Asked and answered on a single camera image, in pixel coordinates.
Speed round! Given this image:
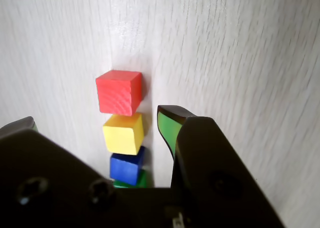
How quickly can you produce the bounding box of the yellow wooden cube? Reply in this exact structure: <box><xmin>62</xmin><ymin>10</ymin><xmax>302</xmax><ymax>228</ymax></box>
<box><xmin>102</xmin><ymin>112</ymin><xmax>145</xmax><ymax>156</ymax></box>

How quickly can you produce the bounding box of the red wooden cube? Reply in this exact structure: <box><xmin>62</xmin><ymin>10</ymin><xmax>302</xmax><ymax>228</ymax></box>
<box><xmin>95</xmin><ymin>70</ymin><xmax>143</xmax><ymax>116</ymax></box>

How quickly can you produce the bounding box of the green wooden cube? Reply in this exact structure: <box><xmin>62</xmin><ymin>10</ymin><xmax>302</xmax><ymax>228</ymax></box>
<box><xmin>112</xmin><ymin>169</ymin><xmax>148</xmax><ymax>189</ymax></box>

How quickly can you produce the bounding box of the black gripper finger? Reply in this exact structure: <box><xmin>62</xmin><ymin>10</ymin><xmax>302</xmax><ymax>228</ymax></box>
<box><xmin>0</xmin><ymin>116</ymin><xmax>126</xmax><ymax>228</ymax></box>
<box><xmin>157</xmin><ymin>104</ymin><xmax>286</xmax><ymax>228</ymax></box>

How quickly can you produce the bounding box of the blue wooden cube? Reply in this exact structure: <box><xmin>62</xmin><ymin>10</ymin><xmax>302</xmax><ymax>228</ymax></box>
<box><xmin>109</xmin><ymin>146</ymin><xmax>146</xmax><ymax>186</ymax></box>

